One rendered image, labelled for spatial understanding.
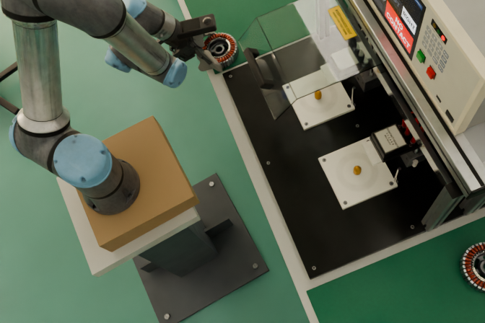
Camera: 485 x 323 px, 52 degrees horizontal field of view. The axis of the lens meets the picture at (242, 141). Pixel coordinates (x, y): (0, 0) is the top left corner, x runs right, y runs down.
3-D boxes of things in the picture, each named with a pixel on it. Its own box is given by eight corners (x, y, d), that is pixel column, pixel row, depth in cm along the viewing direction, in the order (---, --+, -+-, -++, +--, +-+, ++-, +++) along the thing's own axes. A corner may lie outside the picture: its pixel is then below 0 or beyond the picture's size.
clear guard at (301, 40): (275, 120, 112) (272, 109, 107) (238, 41, 122) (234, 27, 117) (408, 65, 112) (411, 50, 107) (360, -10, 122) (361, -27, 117)
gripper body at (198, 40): (184, 42, 151) (154, 27, 142) (204, 29, 146) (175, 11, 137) (187, 63, 148) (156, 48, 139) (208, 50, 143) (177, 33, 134)
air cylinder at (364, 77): (363, 92, 137) (364, 82, 132) (351, 71, 140) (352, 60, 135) (380, 85, 137) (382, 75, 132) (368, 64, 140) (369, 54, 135)
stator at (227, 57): (205, 73, 151) (202, 66, 147) (201, 43, 155) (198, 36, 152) (241, 65, 150) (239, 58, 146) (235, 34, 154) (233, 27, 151)
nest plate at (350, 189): (342, 210, 125) (343, 208, 124) (317, 159, 132) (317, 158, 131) (397, 187, 125) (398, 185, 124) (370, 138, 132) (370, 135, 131)
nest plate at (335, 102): (304, 130, 136) (304, 129, 135) (283, 87, 142) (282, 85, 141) (354, 109, 136) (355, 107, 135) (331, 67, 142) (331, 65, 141)
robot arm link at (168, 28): (164, 3, 134) (167, 28, 131) (176, 11, 137) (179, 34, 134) (145, 18, 138) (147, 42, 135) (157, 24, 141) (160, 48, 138)
